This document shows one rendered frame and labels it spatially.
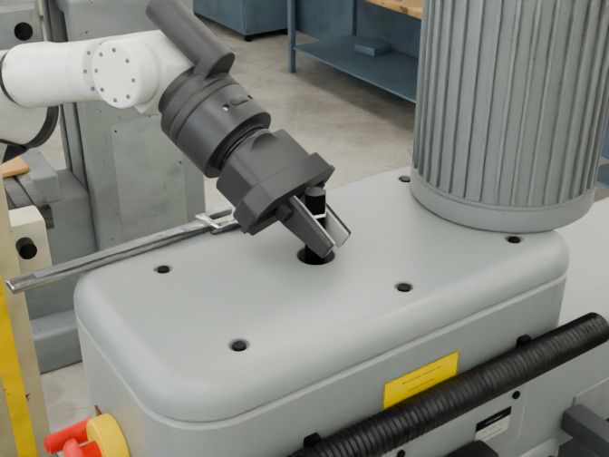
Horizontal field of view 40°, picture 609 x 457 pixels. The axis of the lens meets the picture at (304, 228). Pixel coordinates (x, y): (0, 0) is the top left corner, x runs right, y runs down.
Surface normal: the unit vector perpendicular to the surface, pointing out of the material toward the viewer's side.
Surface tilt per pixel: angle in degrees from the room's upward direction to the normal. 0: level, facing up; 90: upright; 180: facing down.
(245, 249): 0
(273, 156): 31
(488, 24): 90
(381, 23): 90
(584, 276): 0
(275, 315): 0
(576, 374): 90
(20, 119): 101
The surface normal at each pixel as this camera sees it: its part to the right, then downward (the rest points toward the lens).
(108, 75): -0.55, 0.30
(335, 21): -0.83, 0.27
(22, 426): 0.56, 0.40
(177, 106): -0.40, 0.12
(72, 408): 0.00, -0.88
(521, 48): -0.24, 0.47
